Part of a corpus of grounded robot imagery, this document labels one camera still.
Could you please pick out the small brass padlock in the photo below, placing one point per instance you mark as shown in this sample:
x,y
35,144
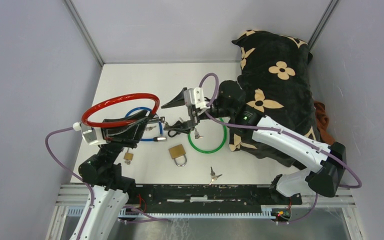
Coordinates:
x,y
128,157

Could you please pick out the red cable lock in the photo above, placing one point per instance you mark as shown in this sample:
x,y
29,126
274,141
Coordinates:
x,y
116,100

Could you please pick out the green cable lock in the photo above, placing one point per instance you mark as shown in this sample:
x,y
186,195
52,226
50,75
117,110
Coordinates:
x,y
219,147

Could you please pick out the brown cloth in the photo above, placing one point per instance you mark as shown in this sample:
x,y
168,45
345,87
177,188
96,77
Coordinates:
x,y
322,122

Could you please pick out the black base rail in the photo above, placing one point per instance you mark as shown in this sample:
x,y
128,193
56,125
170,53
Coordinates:
x,y
183,201

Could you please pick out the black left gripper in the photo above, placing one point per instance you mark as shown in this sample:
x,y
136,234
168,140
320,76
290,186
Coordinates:
x,y
128,135

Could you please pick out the silver keys of blue lock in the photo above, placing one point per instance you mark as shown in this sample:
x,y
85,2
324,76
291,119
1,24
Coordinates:
x,y
150,128

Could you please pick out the black padlock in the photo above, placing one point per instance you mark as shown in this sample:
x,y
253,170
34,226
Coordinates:
x,y
174,132

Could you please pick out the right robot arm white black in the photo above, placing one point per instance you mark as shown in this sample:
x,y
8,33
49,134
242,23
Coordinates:
x,y
324,164

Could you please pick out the blue cable lock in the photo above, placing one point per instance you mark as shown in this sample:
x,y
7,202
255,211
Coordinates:
x,y
159,138

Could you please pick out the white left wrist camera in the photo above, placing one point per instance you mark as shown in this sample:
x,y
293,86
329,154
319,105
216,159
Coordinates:
x,y
93,136

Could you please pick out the silver keys of green lock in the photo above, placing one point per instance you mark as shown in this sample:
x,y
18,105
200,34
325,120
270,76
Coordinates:
x,y
197,135

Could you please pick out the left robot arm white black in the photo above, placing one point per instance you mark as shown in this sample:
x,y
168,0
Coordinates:
x,y
108,189

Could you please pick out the black floral pillow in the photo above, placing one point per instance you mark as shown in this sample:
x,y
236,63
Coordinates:
x,y
274,76

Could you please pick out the silver keys of brass padlock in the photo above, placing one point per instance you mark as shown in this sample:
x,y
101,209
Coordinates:
x,y
214,176

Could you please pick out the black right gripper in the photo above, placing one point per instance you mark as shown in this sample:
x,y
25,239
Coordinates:
x,y
178,101

